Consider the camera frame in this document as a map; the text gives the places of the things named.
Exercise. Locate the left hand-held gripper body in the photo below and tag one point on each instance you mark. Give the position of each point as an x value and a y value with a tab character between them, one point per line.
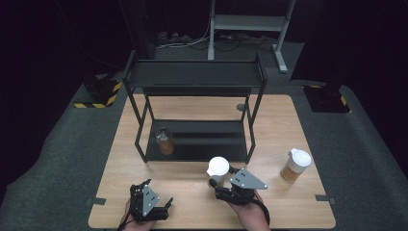
146	200

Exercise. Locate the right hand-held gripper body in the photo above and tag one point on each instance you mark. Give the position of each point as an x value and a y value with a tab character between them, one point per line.
245	184

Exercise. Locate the glass jar with white lid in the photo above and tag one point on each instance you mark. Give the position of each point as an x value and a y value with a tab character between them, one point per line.
218	166
298	160

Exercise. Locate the black two-tier metal rack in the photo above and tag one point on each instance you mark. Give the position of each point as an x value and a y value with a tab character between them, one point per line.
205	141

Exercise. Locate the glass jar with silver lid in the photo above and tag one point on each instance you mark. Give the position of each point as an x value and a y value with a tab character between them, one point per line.
165	141

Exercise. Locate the person's left hand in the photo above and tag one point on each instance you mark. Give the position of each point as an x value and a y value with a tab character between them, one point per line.
136	226

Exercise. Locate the person's right hand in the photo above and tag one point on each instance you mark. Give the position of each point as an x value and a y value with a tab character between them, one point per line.
253	216

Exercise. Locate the grey tape strip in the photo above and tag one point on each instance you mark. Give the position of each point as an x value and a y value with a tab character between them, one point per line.
96	201
325	199

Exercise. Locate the grey round table grommet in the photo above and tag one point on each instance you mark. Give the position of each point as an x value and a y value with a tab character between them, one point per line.
240	107

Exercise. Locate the yellow-black striped stand base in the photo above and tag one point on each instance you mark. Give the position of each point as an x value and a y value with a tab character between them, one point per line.
325	99
101	91

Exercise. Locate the black power strip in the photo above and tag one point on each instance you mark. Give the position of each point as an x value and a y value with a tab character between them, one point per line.
173	38

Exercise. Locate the grey metal stand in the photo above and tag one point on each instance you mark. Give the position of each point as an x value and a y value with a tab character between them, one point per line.
248	22

